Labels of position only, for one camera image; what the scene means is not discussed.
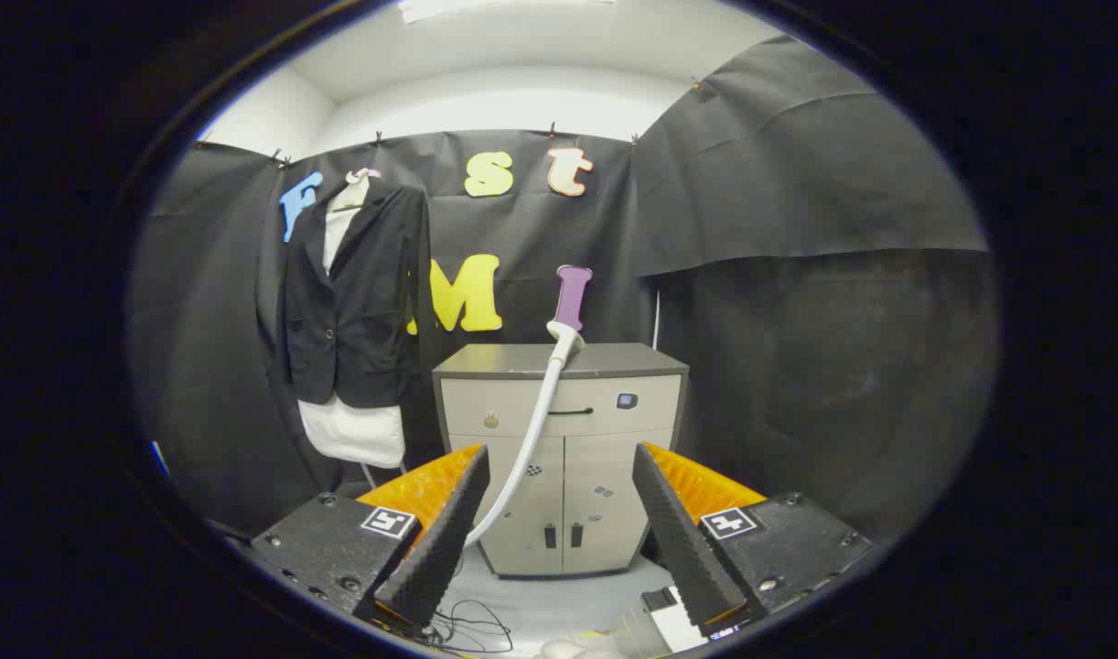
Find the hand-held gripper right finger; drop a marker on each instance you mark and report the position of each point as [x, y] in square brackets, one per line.
[682, 549]

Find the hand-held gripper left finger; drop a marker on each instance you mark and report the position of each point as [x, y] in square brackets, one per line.
[440, 549]

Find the white garment steamer head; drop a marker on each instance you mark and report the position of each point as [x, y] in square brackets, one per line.
[566, 340]

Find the black suit jacket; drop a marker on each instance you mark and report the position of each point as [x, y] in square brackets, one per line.
[367, 302]

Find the white paper sheets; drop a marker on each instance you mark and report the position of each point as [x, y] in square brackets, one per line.
[678, 627]

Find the grey cabinet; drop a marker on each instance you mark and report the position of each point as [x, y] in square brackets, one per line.
[605, 476]

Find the white fabric ironing pad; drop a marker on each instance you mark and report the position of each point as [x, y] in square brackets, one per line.
[353, 435]

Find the black backdrop cloth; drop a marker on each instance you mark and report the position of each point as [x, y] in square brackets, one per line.
[797, 366]

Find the thin white pipe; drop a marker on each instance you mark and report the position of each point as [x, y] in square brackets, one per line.
[656, 320]

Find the white plastic hanger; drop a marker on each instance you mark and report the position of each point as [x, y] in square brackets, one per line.
[353, 194]

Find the ceiling light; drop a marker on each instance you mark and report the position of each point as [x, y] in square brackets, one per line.
[440, 7]

